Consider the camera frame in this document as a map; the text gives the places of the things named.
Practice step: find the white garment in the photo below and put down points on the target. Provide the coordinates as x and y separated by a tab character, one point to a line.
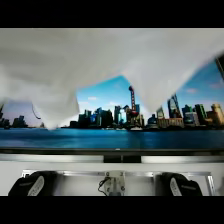
100	56

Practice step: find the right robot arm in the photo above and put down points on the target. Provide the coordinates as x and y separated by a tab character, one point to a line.
181	185

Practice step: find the silver frame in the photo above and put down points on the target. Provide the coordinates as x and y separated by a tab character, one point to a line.
115	181

